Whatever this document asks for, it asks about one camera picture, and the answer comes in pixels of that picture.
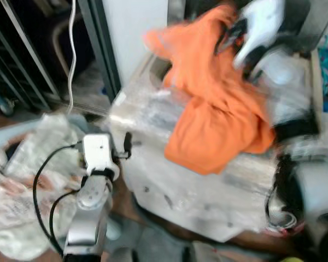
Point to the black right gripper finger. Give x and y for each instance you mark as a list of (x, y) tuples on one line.
[(223, 43)]

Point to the orange garment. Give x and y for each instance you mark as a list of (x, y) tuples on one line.
[(218, 114)]

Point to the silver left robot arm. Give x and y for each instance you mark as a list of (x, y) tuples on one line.
[(90, 218)]

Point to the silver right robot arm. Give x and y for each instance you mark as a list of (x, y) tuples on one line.
[(306, 191)]

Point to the grey washing machine lid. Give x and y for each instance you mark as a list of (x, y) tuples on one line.
[(311, 22)]

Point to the white washing machine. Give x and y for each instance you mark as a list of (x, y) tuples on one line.
[(197, 196)]

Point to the white patterned cloth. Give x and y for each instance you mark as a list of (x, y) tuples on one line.
[(27, 180)]

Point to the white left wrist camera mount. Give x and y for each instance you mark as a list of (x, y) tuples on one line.
[(98, 150)]

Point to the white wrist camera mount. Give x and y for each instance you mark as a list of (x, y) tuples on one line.
[(262, 24), (98, 150)]

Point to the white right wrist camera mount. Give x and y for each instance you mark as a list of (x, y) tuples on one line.
[(262, 24)]

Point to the dark metal door frame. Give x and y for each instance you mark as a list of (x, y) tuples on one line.
[(101, 49)]

